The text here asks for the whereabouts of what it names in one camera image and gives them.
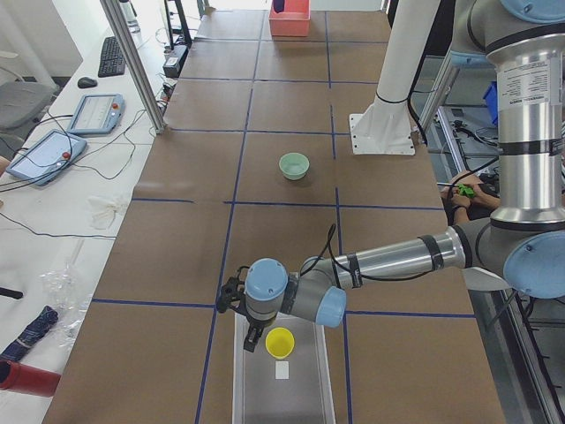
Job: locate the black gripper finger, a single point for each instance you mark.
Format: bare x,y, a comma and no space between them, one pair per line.
252,338

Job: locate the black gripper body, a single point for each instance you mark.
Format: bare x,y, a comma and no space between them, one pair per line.
255,323

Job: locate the yellow plastic cup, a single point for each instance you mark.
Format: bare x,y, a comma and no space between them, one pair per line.
280,343

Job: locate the light green bowl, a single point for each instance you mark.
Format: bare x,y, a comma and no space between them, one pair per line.
294,165

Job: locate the purple cloth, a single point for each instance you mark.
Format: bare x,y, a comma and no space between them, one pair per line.
278,6

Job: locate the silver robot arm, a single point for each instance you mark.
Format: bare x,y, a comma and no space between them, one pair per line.
522,241

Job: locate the black computer box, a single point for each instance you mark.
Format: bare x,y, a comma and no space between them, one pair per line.
175,61

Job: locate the white label in bin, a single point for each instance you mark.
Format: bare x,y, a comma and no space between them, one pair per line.
282,370

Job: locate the clear plastic bin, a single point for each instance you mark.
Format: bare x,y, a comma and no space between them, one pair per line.
296,389

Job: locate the clear crumpled plastic bag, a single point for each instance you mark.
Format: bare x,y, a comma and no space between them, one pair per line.
66,295

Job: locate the white crumpled cloth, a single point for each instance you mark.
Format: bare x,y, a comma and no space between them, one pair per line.
104,210

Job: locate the folded dark blue umbrella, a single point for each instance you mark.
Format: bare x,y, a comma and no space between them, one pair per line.
34,332

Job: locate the red bottle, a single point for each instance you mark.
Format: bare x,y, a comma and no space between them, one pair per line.
25,379

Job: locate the seated person in black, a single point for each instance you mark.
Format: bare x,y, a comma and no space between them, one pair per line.
462,208

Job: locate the upper teach pendant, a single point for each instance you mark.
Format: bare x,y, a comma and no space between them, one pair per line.
96,115

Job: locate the teach pendant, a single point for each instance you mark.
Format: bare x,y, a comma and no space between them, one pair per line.
47,158
96,115

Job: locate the lower teach pendant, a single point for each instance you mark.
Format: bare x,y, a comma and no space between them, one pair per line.
47,158

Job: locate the black computer mouse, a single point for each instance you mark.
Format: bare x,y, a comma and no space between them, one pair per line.
86,82

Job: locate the black keyboard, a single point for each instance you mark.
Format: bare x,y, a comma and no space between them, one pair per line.
112,61

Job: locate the pink plastic bin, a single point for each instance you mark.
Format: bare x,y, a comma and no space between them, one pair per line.
293,22

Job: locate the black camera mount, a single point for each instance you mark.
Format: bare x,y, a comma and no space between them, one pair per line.
232,294

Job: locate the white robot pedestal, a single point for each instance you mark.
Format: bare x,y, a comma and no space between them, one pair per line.
385,127

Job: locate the green handled tool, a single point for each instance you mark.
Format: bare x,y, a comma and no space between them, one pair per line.
465,191

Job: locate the grey aluminium frame post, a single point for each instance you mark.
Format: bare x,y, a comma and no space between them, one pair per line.
121,30

